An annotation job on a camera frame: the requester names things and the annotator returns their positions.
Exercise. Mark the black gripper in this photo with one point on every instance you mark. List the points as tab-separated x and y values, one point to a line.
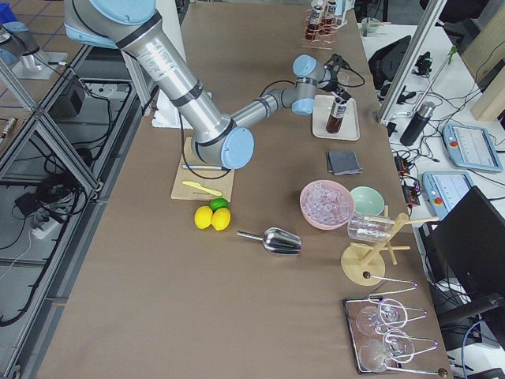
334	84

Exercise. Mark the tea bottle white cap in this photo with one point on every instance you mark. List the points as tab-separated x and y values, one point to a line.
335	117
328	21
313	26

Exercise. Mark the copper wire bottle basket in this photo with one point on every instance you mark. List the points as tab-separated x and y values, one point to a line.
322	42

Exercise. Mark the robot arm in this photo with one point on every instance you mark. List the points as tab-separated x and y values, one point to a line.
136	28

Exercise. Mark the clear wine glass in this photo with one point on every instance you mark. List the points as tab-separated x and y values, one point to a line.
342	79

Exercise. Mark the black equipment beside table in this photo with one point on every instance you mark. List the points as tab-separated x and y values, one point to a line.
385	62

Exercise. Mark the grey folded cloth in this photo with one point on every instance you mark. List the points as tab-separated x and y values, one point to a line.
342	162

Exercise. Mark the black thermos steel cap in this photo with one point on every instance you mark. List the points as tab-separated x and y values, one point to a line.
419	120

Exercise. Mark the green bowl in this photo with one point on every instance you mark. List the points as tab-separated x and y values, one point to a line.
367	201

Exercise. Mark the pink bowl with ice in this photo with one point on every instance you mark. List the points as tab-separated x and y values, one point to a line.
326	204

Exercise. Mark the clear glass jar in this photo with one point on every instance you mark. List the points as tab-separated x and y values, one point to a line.
369	228

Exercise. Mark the blue teach pendant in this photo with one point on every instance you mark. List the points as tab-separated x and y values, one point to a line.
444	189
471	147

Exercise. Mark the steel ice scoop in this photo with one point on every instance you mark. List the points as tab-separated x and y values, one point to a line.
277	241

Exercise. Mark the steel muddler black tip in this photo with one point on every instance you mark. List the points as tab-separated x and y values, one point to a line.
197	167

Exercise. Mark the green lime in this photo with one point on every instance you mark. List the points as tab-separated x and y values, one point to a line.
218	203

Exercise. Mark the round wooden stand base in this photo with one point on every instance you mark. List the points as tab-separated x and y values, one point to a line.
363	263

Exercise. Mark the yellow lemon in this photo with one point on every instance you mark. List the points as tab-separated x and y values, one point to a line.
221	219
203	217

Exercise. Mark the yellow plastic knife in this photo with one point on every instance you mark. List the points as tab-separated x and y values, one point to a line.
198	186

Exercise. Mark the bamboo cutting board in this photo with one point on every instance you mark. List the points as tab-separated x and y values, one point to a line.
218	180

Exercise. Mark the black monitor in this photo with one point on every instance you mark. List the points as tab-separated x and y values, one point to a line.
469	243

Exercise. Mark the hanging wine glass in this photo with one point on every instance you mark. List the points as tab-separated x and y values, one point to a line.
379	317
394	349

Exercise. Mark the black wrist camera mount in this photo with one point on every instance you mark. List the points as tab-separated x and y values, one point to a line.
336	62

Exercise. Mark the aluminium frame post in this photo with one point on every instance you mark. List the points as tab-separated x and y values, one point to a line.
426	24

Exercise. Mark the steel wire glass holder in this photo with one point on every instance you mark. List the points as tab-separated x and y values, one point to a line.
412	314

